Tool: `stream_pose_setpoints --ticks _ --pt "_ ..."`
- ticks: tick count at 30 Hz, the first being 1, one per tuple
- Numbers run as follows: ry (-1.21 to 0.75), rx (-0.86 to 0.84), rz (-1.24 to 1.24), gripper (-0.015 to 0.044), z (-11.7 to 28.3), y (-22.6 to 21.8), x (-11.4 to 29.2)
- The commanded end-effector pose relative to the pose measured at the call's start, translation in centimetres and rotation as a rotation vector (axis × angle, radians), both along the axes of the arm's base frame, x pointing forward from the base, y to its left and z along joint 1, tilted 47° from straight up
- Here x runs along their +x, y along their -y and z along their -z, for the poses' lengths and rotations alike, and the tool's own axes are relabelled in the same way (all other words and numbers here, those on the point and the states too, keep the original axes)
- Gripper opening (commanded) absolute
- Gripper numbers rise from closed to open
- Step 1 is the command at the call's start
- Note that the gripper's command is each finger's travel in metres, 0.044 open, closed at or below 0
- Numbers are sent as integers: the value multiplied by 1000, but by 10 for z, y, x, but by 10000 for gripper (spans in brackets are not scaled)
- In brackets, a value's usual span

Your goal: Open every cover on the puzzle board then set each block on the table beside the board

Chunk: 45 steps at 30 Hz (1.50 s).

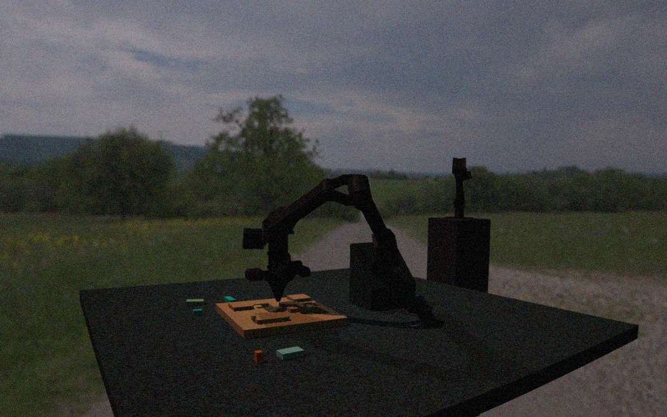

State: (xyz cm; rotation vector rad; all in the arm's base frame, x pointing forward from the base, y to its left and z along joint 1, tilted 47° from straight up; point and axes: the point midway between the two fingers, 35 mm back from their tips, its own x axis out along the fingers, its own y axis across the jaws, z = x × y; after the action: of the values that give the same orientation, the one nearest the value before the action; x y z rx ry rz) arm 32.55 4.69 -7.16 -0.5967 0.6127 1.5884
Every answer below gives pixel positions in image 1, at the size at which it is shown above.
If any small orange block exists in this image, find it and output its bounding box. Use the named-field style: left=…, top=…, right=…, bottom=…
left=254, top=350, right=264, bottom=364

